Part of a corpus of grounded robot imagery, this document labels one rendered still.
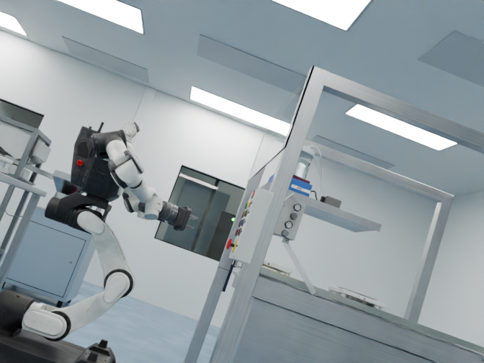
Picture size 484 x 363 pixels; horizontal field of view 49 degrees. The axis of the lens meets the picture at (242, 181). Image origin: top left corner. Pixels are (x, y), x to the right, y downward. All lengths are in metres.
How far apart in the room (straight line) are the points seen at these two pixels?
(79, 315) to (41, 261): 2.29
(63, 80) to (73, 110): 0.47
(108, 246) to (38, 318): 0.46
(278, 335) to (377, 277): 5.57
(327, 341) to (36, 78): 6.34
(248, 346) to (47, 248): 2.71
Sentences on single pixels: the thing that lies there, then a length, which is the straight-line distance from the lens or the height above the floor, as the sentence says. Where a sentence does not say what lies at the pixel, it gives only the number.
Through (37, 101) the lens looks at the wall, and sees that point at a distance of 8.09.
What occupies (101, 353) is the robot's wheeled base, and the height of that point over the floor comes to 0.19.
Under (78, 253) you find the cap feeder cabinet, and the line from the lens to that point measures 4.93.
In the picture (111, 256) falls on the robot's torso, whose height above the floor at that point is 0.67.
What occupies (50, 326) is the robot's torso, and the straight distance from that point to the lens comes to 2.72.
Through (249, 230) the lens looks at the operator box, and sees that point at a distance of 1.82.
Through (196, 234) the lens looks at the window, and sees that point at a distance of 7.71.
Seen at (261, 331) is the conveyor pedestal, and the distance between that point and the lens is 2.70.
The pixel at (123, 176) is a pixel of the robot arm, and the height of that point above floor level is 1.03.
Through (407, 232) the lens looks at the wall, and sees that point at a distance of 8.39.
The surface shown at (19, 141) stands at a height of 1.32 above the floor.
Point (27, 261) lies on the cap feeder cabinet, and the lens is 5.02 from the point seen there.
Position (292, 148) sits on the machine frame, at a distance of 1.99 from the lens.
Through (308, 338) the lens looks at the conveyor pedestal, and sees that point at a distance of 2.75.
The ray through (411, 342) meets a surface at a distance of 2.89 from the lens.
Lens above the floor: 0.81
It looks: 9 degrees up
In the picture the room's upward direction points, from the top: 20 degrees clockwise
